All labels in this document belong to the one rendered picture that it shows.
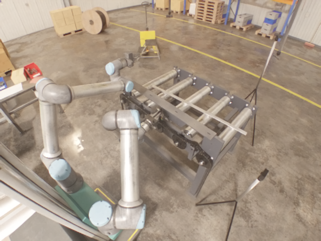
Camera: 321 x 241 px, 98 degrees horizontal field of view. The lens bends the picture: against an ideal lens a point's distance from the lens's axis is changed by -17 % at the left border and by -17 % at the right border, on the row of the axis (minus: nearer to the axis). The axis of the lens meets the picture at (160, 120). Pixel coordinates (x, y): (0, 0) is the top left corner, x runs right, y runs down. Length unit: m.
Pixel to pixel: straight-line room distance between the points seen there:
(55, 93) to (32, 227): 1.03
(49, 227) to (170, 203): 1.35
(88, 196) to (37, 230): 0.44
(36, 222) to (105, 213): 0.68
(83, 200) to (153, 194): 1.05
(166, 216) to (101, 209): 1.21
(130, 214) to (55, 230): 0.66
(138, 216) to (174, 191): 1.27
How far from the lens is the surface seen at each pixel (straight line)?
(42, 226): 1.58
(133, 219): 1.08
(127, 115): 1.01
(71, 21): 8.60
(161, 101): 1.54
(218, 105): 2.00
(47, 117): 1.26
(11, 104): 3.81
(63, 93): 1.07
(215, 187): 2.41
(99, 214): 1.11
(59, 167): 1.37
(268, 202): 2.63
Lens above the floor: 2.14
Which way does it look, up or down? 46 degrees down
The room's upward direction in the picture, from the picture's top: straight up
